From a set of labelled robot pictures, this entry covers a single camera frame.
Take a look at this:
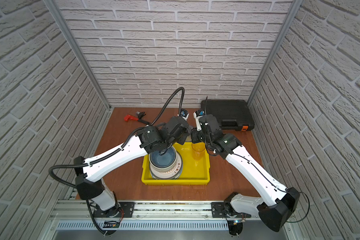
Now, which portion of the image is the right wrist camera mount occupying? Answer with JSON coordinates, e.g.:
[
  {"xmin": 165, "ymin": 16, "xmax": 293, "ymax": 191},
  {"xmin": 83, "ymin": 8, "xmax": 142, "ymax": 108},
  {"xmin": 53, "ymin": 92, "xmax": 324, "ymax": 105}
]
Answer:
[{"xmin": 194, "ymin": 110, "xmax": 219, "ymax": 132}]

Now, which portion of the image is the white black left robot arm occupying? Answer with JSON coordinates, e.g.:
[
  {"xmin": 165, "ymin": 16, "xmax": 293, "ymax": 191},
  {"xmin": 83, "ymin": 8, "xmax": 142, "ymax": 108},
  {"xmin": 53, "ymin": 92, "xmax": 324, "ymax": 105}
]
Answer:
[{"xmin": 75, "ymin": 116, "xmax": 193, "ymax": 212}]

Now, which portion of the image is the yellow plastic bin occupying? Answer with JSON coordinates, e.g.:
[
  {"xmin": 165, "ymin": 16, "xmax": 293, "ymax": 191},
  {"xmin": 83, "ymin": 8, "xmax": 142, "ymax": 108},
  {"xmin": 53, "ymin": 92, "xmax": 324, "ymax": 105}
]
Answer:
[{"xmin": 141, "ymin": 142, "xmax": 210, "ymax": 185}]

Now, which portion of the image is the red small object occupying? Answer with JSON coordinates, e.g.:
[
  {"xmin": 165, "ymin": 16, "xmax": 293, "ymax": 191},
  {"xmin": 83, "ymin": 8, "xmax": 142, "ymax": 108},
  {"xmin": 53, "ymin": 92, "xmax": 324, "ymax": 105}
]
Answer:
[{"xmin": 124, "ymin": 115, "xmax": 139, "ymax": 122}]

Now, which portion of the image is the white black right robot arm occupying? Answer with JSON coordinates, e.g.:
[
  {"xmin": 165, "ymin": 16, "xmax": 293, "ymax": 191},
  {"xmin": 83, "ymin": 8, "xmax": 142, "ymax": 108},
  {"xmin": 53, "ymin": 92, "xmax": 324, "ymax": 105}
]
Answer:
[{"xmin": 192, "ymin": 118, "xmax": 301, "ymax": 232}]

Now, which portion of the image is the black handled tool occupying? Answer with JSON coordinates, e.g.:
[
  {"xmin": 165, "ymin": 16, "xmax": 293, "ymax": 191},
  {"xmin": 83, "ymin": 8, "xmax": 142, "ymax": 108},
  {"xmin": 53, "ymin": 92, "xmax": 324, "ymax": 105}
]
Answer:
[{"xmin": 136, "ymin": 112, "xmax": 151, "ymax": 125}]

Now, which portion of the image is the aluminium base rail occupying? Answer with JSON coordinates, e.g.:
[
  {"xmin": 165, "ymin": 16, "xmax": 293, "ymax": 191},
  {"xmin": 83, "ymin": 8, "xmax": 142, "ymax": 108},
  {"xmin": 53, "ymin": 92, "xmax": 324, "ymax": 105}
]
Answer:
[{"xmin": 48, "ymin": 200, "xmax": 265, "ymax": 231}]

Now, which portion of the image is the white plate teal quatrefoil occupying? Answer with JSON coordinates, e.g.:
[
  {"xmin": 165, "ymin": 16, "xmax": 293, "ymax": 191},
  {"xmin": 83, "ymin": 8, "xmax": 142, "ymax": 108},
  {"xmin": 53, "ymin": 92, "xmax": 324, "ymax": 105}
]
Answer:
[{"xmin": 150, "ymin": 168, "xmax": 183, "ymax": 180}]

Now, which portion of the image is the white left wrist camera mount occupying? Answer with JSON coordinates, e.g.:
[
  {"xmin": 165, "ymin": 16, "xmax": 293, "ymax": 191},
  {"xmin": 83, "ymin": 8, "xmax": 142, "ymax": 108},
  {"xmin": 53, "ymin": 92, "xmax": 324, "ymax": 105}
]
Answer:
[{"xmin": 180, "ymin": 109, "xmax": 189, "ymax": 120}]

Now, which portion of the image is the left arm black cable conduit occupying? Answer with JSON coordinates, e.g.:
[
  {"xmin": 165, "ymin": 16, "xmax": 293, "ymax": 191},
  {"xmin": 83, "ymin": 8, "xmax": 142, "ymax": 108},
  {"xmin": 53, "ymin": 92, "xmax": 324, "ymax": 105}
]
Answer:
[{"xmin": 47, "ymin": 86, "xmax": 186, "ymax": 190}]

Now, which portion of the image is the clear pink plastic cup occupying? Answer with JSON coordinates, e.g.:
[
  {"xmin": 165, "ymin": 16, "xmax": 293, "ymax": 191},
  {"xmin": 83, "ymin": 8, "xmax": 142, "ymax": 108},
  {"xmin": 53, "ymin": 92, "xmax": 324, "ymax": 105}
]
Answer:
[{"xmin": 192, "ymin": 143, "xmax": 206, "ymax": 161}]

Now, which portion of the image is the dark blue glazed bowl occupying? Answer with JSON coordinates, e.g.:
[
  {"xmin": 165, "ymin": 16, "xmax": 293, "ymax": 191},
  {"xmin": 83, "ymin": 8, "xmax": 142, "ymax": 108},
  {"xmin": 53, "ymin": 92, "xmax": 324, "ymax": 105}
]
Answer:
[{"xmin": 149, "ymin": 147, "xmax": 176, "ymax": 169}]

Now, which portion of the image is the black plastic tool case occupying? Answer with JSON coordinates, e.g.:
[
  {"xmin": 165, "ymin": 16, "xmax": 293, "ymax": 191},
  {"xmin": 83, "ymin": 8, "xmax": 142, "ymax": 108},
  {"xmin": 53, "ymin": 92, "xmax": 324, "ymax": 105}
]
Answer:
[{"xmin": 201, "ymin": 100, "xmax": 255, "ymax": 132}]

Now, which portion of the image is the pale green ceramic bowl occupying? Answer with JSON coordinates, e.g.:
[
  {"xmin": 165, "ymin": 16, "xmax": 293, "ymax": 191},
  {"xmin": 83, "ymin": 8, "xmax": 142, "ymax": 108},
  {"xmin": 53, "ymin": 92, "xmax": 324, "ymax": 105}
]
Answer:
[{"xmin": 150, "ymin": 155, "xmax": 176, "ymax": 172}]

